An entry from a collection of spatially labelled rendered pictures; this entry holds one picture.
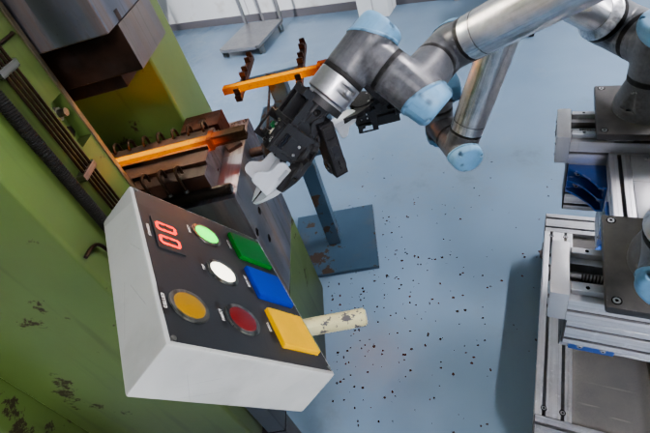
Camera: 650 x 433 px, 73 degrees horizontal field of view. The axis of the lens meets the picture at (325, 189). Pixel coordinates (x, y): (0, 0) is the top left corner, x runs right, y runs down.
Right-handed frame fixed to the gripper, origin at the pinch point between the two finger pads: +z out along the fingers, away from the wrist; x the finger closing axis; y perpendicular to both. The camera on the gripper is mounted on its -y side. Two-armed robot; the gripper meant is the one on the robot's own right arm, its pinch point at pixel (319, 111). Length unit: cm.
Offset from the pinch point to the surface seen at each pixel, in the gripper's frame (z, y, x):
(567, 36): -156, 100, 190
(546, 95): -116, 100, 127
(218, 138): 27.9, 0.0, -0.7
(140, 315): 19, -19, -68
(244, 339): 10, -10, -68
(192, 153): 35.4, 1.0, -2.9
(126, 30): 30.6, -34.6, -10.7
